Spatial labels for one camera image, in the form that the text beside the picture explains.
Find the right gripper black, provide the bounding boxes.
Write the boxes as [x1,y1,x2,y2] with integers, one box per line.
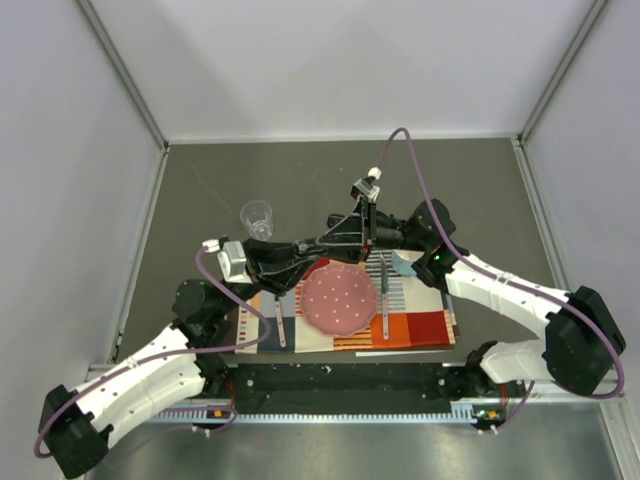
[317,198,429,265]

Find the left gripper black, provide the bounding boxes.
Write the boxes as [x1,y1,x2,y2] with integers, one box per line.
[215,238,320,317]

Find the black earbud charging case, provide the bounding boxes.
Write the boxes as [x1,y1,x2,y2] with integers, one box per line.
[326,214,345,228]

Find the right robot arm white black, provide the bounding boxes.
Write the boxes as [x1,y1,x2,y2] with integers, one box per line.
[311,196,625,399]

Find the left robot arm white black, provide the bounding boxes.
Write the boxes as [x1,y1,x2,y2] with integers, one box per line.
[33,239,321,479]

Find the white blue mug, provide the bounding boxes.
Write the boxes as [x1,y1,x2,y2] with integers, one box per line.
[391,250,423,277]

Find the pink dotted plate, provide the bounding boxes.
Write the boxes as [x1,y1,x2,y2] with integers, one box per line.
[299,263,378,338]

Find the clear plastic cup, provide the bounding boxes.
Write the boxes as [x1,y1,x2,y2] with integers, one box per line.
[240,200,274,241]

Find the knife with pink handle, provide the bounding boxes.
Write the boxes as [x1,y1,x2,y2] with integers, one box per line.
[380,255,390,340]

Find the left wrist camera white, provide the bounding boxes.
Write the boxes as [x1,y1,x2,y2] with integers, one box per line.
[202,239,252,284]

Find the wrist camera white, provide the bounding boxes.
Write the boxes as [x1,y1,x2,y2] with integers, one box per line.
[202,239,252,284]
[351,167,382,203]

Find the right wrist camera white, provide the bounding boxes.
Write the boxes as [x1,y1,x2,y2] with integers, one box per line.
[351,167,382,203]

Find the fork with pink handle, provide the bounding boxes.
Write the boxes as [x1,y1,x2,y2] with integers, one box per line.
[274,296,287,349]

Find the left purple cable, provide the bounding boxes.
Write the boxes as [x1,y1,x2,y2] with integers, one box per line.
[33,244,274,459]

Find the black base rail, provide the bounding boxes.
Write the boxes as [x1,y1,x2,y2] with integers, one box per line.
[221,363,501,415]

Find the aluminium frame profile front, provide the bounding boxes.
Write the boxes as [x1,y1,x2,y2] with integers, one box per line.
[74,362,626,426]

